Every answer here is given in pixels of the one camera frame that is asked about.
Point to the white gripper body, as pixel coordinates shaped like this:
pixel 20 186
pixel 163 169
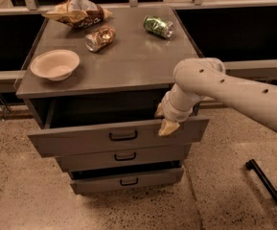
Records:
pixel 173 111

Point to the grey top drawer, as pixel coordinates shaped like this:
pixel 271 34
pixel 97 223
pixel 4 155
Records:
pixel 107 122

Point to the grey drawer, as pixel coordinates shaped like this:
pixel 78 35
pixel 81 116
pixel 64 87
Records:
pixel 107 122
pixel 121 158
pixel 127 177

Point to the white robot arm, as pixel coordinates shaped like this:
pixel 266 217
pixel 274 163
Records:
pixel 198 78

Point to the grey middle drawer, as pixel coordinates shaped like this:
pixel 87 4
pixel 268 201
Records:
pixel 121 158

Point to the grey drawer cabinet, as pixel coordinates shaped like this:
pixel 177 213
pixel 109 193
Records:
pixel 134 61

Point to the grey bottom drawer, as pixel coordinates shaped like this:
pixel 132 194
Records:
pixel 127 177

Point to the green soda can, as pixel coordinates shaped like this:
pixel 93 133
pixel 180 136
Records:
pixel 158 26

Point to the black metal bar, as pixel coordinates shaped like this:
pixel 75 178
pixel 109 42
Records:
pixel 253 165

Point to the gold crushed can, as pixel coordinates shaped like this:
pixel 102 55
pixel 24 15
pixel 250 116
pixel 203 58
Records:
pixel 95 41

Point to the white paper bowl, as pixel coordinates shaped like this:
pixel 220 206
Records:
pixel 56 65

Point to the brown chip bag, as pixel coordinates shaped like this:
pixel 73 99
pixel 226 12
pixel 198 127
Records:
pixel 78 13

